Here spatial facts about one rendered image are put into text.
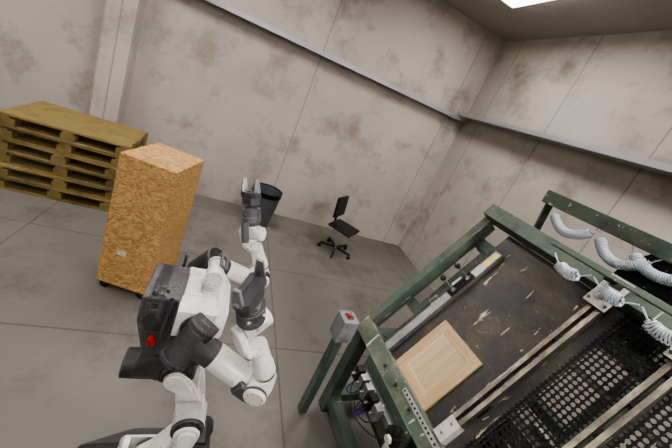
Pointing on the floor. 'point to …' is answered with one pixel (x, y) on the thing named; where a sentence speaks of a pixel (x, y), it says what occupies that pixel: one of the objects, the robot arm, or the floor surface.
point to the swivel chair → (340, 226)
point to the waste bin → (270, 196)
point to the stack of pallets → (62, 152)
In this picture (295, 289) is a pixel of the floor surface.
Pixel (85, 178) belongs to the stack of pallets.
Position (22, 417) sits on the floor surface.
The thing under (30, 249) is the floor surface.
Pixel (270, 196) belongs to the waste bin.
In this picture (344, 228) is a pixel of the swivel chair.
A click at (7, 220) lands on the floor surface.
